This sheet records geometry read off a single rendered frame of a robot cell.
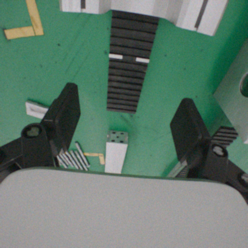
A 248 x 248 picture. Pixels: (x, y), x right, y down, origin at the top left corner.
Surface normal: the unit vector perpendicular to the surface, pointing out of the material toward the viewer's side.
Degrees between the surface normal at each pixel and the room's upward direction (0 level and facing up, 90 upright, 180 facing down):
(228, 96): 90
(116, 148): 0
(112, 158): 0
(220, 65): 0
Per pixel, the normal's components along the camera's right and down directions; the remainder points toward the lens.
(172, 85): -0.03, 0.73
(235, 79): -0.99, -0.11
